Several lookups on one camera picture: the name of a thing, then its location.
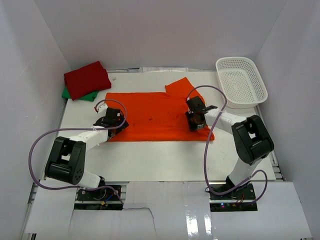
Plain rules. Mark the white perforated plastic basket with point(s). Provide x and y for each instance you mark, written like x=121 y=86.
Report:
x=241 y=82

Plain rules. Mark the green folded t shirt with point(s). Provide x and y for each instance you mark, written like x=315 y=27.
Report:
x=88 y=97

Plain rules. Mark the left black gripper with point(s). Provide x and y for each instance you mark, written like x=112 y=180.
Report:
x=122 y=128

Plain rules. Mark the white paper sheet front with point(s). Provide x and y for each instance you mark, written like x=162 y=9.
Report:
x=169 y=211

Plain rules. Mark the orange t shirt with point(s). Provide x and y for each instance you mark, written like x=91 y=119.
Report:
x=157 y=116

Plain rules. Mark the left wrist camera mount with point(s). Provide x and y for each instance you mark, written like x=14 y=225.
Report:
x=101 y=108

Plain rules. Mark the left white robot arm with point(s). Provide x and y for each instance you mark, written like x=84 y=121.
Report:
x=66 y=161

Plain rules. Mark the paper strip at back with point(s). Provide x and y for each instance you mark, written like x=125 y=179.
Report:
x=163 y=69

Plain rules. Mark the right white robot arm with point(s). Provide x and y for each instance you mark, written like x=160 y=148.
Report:
x=252 y=141

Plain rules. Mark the red folded t shirt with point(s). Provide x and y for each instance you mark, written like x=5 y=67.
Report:
x=87 y=79

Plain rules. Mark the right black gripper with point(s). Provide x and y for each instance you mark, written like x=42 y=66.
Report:
x=192 y=127

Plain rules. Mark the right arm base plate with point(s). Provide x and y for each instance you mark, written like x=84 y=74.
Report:
x=236 y=201

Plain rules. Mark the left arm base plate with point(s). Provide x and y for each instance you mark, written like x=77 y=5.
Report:
x=99 y=200

